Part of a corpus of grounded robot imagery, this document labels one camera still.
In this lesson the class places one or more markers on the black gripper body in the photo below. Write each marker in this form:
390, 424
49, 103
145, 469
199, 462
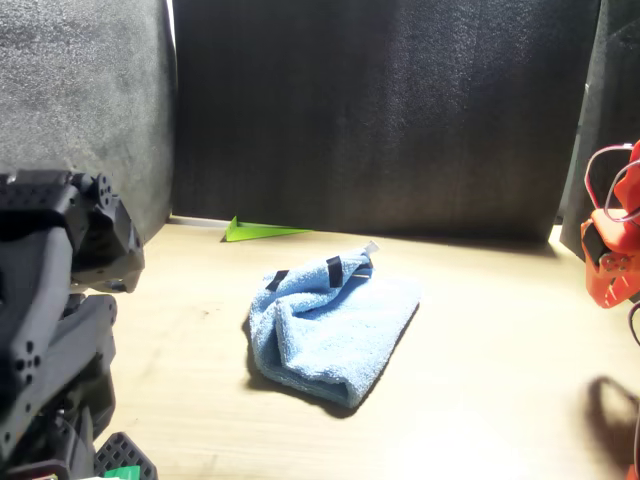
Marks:
100, 240

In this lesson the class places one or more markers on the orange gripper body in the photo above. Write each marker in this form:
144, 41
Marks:
617, 240

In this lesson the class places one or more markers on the light blue towel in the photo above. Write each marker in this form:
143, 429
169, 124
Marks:
340, 340

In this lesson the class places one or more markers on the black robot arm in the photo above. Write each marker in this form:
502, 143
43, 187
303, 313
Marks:
35, 310

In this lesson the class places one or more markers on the lime green plastic wedge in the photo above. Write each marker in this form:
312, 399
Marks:
245, 232

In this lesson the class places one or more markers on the dark grey foam panel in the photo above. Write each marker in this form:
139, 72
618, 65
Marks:
610, 100
75, 100
375, 125

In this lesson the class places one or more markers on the green table clamp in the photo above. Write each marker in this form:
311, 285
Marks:
125, 472

